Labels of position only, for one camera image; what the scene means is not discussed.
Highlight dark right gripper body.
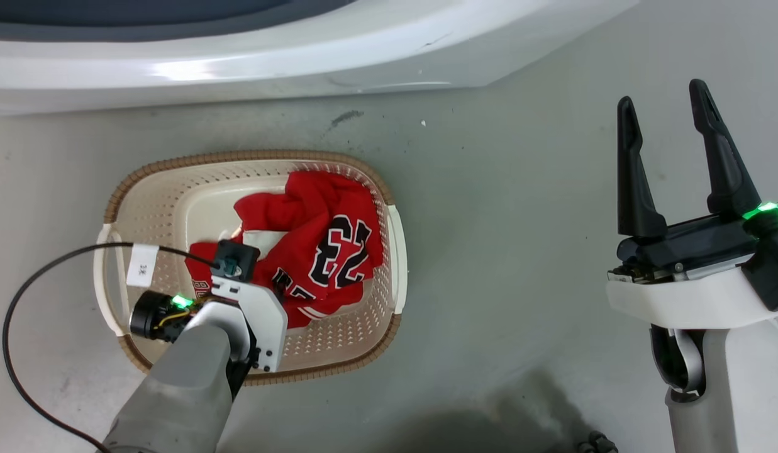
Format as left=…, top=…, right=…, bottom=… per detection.
left=609, top=201, right=778, bottom=312

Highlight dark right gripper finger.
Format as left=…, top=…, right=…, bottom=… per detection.
left=689, top=79, right=762, bottom=216
left=617, top=96, right=667, bottom=238

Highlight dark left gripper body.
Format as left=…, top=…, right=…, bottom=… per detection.
left=130, top=291, right=204, bottom=344

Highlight red basketball jersey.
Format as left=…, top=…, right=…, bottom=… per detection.
left=186, top=170, right=384, bottom=329

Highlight cream perforated laundry basket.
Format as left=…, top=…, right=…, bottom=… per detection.
left=93, top=150, right=408, bottom=386

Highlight white front-load washing machine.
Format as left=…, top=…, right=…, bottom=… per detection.
left=0, top=0, right=641, bottom=117

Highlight grey rubber door gasket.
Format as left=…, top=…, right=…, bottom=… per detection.
left=0, top=0, right=358, bottom=43

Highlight white cable tag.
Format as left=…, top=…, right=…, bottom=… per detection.
left=126, top=244, right=160, bottom=288

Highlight thin black cable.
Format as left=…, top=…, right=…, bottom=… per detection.
left=2, top=242, right=221, bottom=453

